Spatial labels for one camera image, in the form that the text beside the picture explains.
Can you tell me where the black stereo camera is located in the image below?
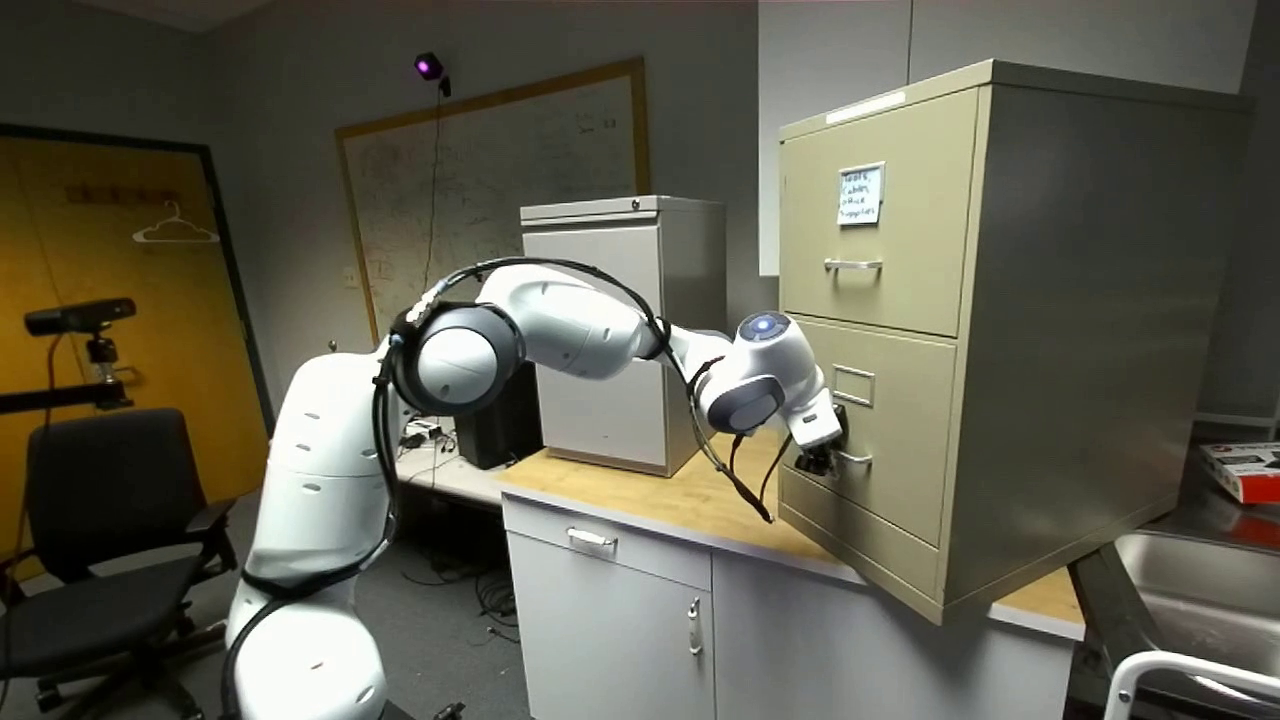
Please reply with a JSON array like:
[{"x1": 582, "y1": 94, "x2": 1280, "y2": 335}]
[{"x1": 21, "y1": 292, "x2": 139, "y2": 338}]

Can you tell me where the grey metal file cabinet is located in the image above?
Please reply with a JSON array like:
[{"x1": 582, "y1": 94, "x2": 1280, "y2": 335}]
[{"x1": 515, "y1": 190, "x2": 731, "y2": 478}]

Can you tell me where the beige labelled cabinet drawer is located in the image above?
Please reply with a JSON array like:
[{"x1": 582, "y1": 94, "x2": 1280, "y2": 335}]
[{"x1": 776, "y1": 84, "x2": 989, "y2": 338}]

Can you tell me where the beige unlabelled cabinet drawer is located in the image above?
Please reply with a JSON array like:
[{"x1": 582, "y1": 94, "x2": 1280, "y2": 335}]
[{"x1": 776, "y1": 312, "x2": 970, "y2": 562}]

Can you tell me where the white wood-topped base cabinet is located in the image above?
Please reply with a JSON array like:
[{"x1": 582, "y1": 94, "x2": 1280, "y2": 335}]
[{"x1": 496, "y1": 437, "x2": 1091, "y2": 720}]

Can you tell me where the camera with purple light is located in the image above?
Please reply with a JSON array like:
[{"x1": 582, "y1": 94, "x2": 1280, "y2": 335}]
[{"x1": 409, "y1": 47, "x2": 457, "y2": 100}]

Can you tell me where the black armless office chair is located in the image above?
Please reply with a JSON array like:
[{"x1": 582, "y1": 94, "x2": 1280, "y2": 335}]
[{"x1": 0, "y1": 405, "x2": 239, "y2": 715}]

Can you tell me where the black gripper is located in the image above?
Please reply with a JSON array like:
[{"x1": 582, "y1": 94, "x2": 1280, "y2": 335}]
[{"x1": 791, "y1": 437, "x2": 855, "y2": 478}]

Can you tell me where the beige metal file cabinet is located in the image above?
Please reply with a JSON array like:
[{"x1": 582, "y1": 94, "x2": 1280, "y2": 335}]
[{"x1": 774, "y1": 56, "x2": 1255, "y2": 633}]

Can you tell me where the yellow door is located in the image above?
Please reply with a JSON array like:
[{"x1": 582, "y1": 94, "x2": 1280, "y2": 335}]
[{"x1": 0, "y1": 118, "x2": 278, "y2": 562}]

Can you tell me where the white clothes hanger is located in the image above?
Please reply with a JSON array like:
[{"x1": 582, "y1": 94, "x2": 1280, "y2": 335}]
[{"x1": 129, "y1": 209, "x2": 224, "y2": 250}]

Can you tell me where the black camera stand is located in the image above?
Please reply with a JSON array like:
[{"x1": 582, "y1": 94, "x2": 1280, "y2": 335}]
[{"x1": 0, "y1": 333, "x2": 139, "y2": 421}]

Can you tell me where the metal label holder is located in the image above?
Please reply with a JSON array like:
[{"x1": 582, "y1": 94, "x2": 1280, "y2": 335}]
[{"x1": 828, "y1": 364, "x2": 882, "y2": 411}]

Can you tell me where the silver labelled drawer handle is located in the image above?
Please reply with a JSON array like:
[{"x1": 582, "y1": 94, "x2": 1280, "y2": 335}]
[{"x1": 822, "y1": 250, "x2": 889, "y2": 286}]

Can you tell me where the white paper drawer label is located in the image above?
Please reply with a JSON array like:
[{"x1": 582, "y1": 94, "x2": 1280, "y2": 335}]
[{"x1": 833, "y1": 161, "x2": 889, "y2": 232}]

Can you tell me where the red and white book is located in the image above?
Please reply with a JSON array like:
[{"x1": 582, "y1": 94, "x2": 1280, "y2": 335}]
[{"x1": 1197, "y1": 437, "x2": 1280, "y2": 512}]

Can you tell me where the black box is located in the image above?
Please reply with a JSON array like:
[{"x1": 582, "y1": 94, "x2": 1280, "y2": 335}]
[{"x1": 451, "y1": 358, "x2": 549, "y2": 471}]

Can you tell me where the steel sink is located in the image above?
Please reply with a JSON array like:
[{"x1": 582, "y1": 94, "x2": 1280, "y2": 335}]
[{"x1": 1110, "y1": 519, "x2": 1280, "y2": 677}]

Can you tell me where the silver base drawer handle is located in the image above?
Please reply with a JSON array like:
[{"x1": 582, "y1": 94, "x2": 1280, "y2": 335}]
[{"x1": 566, "y1": 523, "x2": 624, "y2": 562}]

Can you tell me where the silver base door handle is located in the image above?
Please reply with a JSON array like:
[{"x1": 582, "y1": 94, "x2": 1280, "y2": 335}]
[{"x1": 680, "y1": 595, "x2": 707, "y2": 662}]

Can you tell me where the wood-framed whiteboard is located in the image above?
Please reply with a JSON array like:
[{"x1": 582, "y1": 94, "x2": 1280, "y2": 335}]
[{"x1": 331, "y1": 52, "x2": 657, "y2": 342}]

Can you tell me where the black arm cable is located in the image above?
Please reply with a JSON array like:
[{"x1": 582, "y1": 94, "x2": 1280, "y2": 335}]
[{"x1": 215, "y1": 250, "x2": 803, "y2": 527}]

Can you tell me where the white desk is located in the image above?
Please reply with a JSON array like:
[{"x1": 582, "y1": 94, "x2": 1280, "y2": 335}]
[{"x1": 391, "y1": 411, "x2": 514, "y2": 512}]

